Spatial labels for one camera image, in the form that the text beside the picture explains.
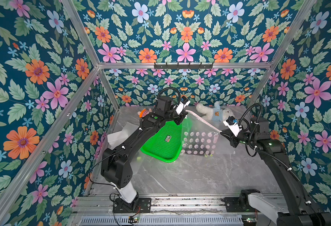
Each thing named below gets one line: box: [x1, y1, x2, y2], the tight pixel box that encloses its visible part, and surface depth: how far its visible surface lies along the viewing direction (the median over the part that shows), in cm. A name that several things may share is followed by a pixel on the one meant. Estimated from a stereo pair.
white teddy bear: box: [195, 100, 236, 122], surface depth 107 cm
